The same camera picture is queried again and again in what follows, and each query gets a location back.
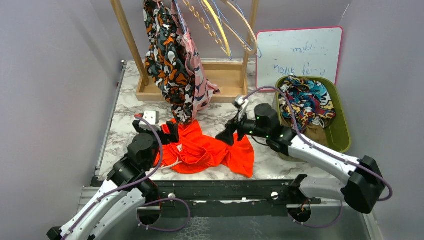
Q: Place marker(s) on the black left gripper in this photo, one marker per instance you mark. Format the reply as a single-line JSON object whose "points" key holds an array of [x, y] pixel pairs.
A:
{"points": [[174, 131]]}

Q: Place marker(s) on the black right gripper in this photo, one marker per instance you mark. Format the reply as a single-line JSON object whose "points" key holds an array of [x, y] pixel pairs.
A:
{"points": [[227, 135]]}

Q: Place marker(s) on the pink patterned garment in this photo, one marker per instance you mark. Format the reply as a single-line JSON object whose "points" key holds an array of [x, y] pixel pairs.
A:
{"points": [[203, 88]]}

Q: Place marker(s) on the light blue wire hanger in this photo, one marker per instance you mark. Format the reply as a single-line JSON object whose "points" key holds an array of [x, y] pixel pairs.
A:
{"points": [[250, 44], [214, 25]]}

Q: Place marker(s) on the colourful patterned shorts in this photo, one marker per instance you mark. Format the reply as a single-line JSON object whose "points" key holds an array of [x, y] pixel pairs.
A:
{"points": [[310, 101]]}

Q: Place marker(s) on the tan khaki shorts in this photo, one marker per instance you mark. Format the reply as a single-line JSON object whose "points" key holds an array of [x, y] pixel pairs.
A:
{"points": [[317, 134]]}

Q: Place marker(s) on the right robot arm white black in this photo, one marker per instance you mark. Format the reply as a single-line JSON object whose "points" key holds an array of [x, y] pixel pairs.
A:
{"points": [[356, 181]]}

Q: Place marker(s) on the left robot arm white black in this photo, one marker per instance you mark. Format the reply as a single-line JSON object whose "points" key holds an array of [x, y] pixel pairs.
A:
{"points": [[127, 187]]}

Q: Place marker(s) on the wavy wooden hanger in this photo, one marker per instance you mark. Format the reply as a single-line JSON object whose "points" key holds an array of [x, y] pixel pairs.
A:
{"points": [[206, 26]]}

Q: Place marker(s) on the wooden clothes rack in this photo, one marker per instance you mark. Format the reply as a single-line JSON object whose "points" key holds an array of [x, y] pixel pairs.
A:
{"points": [[231, 76]]}

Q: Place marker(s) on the camouflage orange black garment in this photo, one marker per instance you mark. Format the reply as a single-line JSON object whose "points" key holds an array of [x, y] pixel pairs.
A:
{"points": [[165, 60]]}

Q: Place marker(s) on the olive green plastic basket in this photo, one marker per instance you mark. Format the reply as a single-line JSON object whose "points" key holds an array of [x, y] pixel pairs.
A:
{"points": [[337, 132]]}

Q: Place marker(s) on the pink framed whiteboard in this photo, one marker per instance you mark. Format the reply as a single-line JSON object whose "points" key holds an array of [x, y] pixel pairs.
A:
{"points": [[309, 52]]}

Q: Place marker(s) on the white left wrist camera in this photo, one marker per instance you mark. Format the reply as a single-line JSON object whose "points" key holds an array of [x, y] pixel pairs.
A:
{"points": [[148, 120]]}

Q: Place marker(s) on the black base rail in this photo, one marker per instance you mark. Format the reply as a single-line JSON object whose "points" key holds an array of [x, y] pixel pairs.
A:
{"points": [[206, 198]]}

